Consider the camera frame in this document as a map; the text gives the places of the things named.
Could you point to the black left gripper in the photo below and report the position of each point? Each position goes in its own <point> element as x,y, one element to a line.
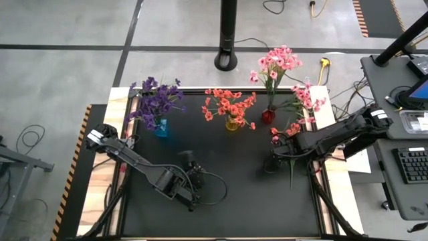
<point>196,174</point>

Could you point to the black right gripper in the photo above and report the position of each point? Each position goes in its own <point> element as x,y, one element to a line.
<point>294,150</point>

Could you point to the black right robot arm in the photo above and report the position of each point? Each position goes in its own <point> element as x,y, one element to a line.
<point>334,134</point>

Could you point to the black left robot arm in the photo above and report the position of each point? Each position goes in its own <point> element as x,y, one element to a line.
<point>133,160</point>

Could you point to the red glass vase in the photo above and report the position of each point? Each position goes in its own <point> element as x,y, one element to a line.
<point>268,116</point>

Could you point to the yellow glass vase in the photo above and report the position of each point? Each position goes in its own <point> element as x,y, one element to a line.
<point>231,124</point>

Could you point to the blue glass vase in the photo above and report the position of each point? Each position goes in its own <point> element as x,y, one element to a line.
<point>162,129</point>

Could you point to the white paper sheet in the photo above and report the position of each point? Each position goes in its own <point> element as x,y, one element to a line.
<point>359,164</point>

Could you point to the grey monitor desk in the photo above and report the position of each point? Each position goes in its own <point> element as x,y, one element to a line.
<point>381,87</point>

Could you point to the black mat with hazard stripes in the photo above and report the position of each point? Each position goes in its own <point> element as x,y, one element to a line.
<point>72,201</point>
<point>381,16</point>

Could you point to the grey keyboard desk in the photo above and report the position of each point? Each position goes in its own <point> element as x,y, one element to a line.
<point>401,201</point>

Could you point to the black keyboard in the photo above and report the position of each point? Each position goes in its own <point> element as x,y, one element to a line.
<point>413,165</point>

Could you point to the clear plastic box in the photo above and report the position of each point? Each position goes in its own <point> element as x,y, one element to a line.
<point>413,122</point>

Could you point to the monitor with blue screen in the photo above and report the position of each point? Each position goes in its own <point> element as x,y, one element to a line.
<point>422,93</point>

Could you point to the black desktop device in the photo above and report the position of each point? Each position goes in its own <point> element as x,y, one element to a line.
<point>419,67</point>

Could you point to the black slanted pole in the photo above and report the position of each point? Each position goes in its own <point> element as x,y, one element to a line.
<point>401,41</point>

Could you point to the grey metal cart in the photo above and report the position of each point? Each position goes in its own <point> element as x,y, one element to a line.
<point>20,161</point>

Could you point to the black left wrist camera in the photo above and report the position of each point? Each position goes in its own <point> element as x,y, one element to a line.
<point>186,156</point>

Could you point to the black metal table frame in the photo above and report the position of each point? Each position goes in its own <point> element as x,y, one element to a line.
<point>194,90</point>

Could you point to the black camera stand pole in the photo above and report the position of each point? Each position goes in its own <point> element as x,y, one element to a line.
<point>228,30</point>

